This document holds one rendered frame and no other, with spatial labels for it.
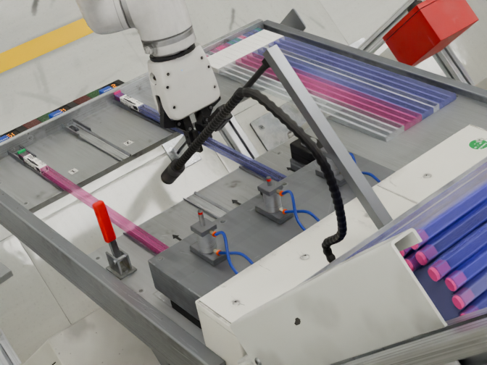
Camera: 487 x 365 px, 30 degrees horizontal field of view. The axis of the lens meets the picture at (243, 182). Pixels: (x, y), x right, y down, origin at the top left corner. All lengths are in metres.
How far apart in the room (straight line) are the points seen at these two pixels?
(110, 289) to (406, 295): 0.63
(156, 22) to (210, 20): 1.32
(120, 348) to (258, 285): 0.67
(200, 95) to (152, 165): 1.02
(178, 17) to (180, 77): 0.09
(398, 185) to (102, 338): 0.70
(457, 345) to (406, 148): 0.84
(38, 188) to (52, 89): 1.01
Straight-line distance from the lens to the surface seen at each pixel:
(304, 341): 0.81
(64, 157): 1.57
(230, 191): 1.37
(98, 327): 1.68
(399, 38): 2.09
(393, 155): 1.40
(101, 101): 1.69
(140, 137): 1.57
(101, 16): 1.40
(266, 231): 1.17
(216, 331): 1.04
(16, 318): 2.29
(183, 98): 1.45
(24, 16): 2.58
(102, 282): 1.23
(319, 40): 1.77
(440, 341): 0.61
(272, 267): 1.07
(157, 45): 1.42
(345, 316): 0.73
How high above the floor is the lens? 2.23
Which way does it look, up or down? 61 degrees down
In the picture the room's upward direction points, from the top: 48 degrees clockwise
